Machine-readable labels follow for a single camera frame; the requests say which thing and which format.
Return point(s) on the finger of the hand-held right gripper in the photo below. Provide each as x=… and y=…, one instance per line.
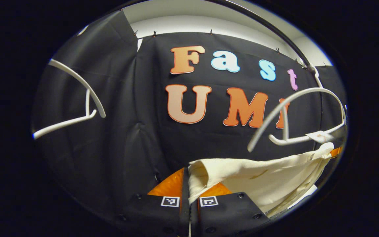
x=336, y=152

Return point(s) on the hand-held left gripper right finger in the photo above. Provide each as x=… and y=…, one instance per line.
x=229, y=214

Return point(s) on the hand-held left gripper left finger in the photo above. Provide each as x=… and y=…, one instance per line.
x=156, y=214

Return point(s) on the white plastic hanger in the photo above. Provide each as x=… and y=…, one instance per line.
x=87, y=102
x=286, y=121

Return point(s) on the cream shirt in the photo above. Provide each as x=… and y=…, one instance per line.
x=275, y=177

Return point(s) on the black clothes rack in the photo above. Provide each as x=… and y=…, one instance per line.
x=275, y=29

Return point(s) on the black backdrop cloth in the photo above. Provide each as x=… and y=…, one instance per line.
x=127, y=131

